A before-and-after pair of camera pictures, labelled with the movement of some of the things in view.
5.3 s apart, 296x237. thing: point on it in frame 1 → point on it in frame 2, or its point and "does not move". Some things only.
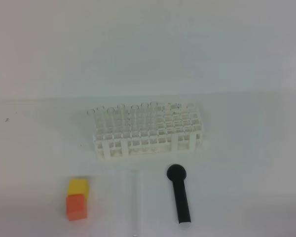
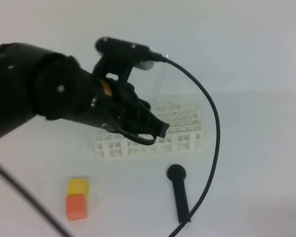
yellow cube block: x=78 y=186 does not move
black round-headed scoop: x=176 y=173 does not move
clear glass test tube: x=135 y=200 → x=160 y=72
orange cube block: x=76 y=208 does not move
